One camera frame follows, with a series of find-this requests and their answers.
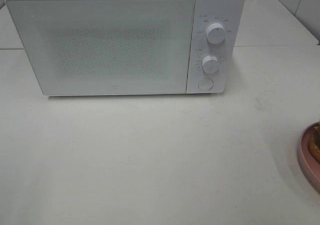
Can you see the burger with lettuce and tomato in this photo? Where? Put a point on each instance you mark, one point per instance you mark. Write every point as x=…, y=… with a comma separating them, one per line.
x=314, y=143

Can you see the white timer knob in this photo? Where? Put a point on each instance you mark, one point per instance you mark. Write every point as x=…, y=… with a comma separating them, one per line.
x=210, y=64

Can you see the round white door button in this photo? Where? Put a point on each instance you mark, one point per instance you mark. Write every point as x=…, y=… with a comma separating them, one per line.
x=206, y=84

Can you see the white microwave oven body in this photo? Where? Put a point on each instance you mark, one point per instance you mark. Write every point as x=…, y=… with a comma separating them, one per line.
x=205, y=12

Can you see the upper white power knob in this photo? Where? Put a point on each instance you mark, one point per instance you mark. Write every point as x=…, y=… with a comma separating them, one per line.
x=215, y=32

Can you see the white microwave door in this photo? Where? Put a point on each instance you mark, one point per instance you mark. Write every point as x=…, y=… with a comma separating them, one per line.
x=106, y=47

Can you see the pink round plate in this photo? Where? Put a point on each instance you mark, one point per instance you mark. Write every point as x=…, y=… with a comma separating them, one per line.
x=308, y=164

